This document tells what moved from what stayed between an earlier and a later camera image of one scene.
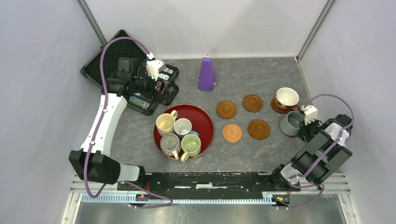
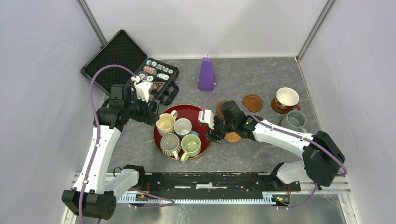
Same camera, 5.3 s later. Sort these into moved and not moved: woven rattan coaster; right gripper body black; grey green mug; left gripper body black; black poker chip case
Moved: right gripper body black; left gripper body black
Not moved: black poker chip case; grey green mug; woven rattan coaster
